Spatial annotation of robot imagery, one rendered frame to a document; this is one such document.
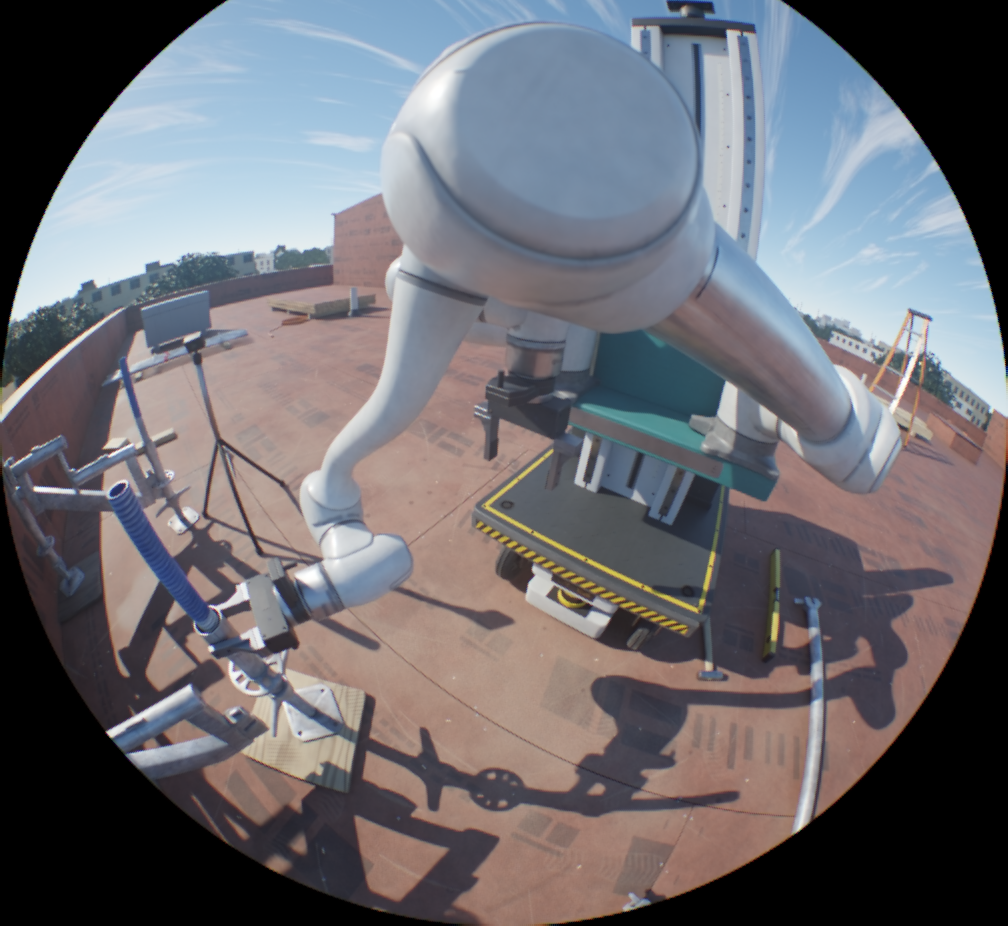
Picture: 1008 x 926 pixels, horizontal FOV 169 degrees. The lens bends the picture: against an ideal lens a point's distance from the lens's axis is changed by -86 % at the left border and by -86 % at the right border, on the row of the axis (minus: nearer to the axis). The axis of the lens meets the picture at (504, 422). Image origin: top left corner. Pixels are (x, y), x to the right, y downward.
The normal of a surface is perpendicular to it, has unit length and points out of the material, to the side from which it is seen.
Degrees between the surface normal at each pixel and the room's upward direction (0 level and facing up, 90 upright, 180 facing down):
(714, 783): 0
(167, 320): 90
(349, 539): 6
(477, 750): 0
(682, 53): 90
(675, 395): 90
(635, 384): 90
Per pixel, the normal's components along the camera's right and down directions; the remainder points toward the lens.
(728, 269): 0.26, 0.33
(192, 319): 0.83, 0.32
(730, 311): 0.10, 0.66
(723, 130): -0.58, 0.33
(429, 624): 0.08, -0.88
